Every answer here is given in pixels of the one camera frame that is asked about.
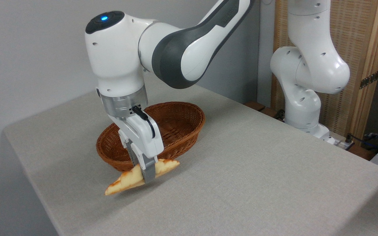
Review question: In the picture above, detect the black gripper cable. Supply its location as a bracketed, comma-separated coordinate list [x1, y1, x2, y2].
[131, 106, 156, 139]

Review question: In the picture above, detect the dark metal screen hinge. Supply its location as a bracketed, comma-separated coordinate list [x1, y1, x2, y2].
[359, 70, 378, 89]

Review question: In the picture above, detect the white plug socket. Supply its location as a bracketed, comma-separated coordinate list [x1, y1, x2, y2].
[334, 137, 354, 150]

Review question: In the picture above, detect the black power cable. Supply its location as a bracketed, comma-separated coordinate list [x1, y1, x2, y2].
[346, 133, 378, 155]

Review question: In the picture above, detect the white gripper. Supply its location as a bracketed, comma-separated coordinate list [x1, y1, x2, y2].
[108, 111, 164, 184]

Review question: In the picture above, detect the brown wicker basket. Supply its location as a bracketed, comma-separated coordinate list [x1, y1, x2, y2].
[96, 101, 205, 173]

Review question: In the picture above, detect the long scored bread loaf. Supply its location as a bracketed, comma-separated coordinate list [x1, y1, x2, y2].
[105, 159, 180, 196]

